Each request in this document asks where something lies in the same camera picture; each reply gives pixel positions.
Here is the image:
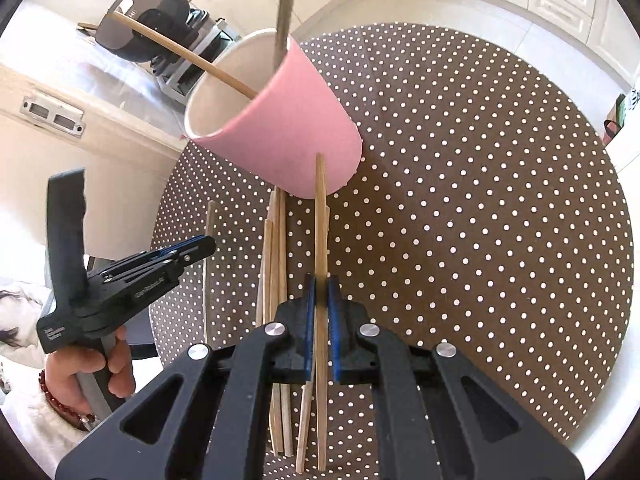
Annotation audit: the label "bunch of wooden chopsticks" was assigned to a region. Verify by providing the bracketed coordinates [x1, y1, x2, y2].
[202, 187, 332, 474]

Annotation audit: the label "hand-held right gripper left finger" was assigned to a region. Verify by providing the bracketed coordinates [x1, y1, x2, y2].
[55, 274, 317, 480]

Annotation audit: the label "person's left hand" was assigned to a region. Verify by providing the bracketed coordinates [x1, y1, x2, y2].
[44, 337, 137, 419]

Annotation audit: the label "light wooden chopstick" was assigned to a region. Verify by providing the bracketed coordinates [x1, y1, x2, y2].
[108, 10, 260, 99]
[273, 0, 301, 69]

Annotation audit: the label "metal door strike plate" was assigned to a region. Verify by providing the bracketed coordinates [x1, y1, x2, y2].
[18, 88, 85, 139]

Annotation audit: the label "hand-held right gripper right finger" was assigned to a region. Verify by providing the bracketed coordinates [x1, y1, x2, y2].
[326, 276, 585, 480]

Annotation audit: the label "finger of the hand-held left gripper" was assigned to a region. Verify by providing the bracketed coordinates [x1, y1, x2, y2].
[164, 238, 217, 275]
[102, 235, 209, 278]

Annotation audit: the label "pink cup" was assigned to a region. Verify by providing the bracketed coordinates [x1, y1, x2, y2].
[182, 28, 362, 201]

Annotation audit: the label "metal rack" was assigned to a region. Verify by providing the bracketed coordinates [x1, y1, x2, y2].
[150, 7, 247, 104]

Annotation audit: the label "red bead bracelet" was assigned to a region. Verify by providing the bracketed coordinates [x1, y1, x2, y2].
[38, 368, 96, 424]

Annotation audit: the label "person's left forearm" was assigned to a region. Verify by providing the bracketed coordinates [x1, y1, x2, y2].
[0, 357, 96, 466]

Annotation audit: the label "white fluffy clothing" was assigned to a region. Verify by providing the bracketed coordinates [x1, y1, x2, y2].
[0, 280, 57, 361]

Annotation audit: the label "cream kitchen base cabinets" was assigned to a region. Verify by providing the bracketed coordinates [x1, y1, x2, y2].
[190, 0, 640, 92]

